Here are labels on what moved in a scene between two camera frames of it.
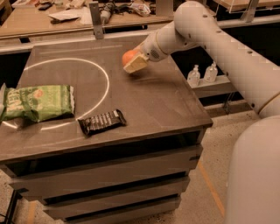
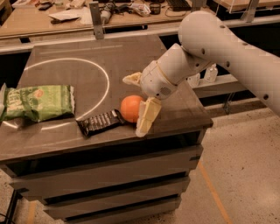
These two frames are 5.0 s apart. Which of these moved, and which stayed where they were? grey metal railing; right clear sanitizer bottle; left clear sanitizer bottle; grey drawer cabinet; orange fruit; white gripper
Moved: orange fruit; white gripper
Stayed: grey metal railing; grey drawer cabinet; right clear sanitizer bottle; left clear sanitizer bottle
